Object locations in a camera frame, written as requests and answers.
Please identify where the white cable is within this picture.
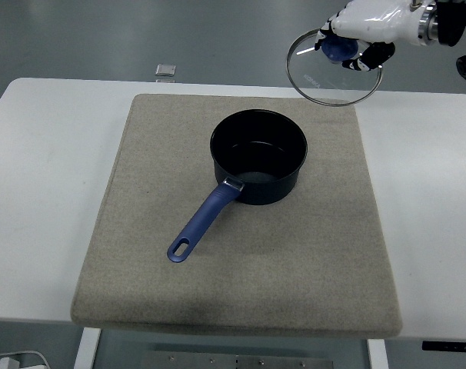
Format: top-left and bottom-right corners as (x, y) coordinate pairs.
(0, 349), (52, 369)

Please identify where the grey metal plate with screws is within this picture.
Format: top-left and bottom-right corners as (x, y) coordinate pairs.
(140, 350), (335, 369)

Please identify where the dark pot with blue handle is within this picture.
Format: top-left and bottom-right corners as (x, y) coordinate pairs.
(166, 108), (309, 264)

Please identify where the small silver floor plate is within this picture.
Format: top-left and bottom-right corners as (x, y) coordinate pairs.
(155, 63), (178, 78)

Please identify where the glass pot lid blue knob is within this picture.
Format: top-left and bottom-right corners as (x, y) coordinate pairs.
(285, 27), (384, 107)

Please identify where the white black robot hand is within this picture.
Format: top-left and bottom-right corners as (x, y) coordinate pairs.
(313, 0), (426, 73)

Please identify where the beige fabric mat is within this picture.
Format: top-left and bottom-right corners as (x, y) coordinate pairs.
(69, 93), (404, 339)

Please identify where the white table leg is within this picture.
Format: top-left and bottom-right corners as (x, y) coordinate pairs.
(366, 339), (391, 369)
(72, 327), (102, 369)

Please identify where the black bar under table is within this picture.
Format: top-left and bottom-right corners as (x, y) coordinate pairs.
(421, 341), (466, 352)

